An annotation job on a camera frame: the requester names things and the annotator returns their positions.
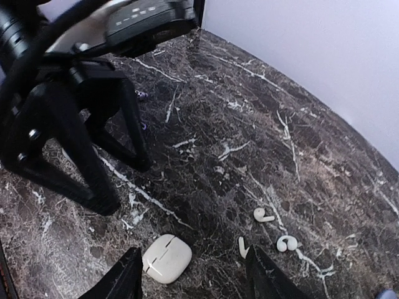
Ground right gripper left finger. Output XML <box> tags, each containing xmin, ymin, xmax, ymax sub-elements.
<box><xmin>79</xmin><ymin>247</ymin><xmax>143</xmax><ymax>299</ymax></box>

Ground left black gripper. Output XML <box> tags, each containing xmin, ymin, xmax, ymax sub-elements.
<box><xmin>1</xmin><ymin>57</ymin><xmax>152</xmax><ymax>216</ymax></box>

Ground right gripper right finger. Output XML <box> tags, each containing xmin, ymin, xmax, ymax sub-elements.
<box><xmin>245</xmin><ymin>245</ymin><xmax>309</xmax><ymax>299</ymax></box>

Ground white stem earbud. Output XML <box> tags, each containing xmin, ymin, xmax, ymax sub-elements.
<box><xmin>238</xmin><ymin>236</ymin><xmax>249</xmax><ymax>259</ymax></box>
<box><xmin>253</xmin><ymin>207</ymin><xmax>276</xmax><ymax>222</ymax></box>

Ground beige earbud charging case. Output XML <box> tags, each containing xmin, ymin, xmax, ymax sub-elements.
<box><xmin>142</xmin><ymin>234</ymin><xmax>193</xmax><ymax>284</ymax></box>

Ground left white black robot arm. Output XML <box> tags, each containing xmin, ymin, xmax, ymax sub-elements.
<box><xmin>1</xmin><ymin>1</ymin><xmax>197</xmax><ymax>216</ymax></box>

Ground purple blue charging case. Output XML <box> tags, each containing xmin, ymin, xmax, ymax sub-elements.
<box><xmin>375</xmin><ymin>289</ymin><xmax>398</xmax><ymax>299</ymax></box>

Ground white clip-on earbud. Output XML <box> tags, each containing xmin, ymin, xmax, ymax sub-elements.
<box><xmin>276</xmin><ymin>235</ymin><xmax>298</xmax><ymax>252</ymax></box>

